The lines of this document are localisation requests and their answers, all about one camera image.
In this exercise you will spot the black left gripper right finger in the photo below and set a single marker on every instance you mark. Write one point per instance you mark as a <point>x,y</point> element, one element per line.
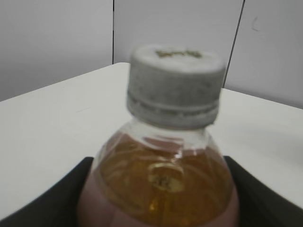
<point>259,205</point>

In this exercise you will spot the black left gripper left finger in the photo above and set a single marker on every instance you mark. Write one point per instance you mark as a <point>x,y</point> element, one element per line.
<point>57,207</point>

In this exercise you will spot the peach oolong tea bottle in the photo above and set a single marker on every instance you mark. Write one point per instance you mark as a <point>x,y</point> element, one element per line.
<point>146,176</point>

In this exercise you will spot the white bottle cap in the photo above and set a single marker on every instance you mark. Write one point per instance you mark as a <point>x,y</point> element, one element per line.
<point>174,87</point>

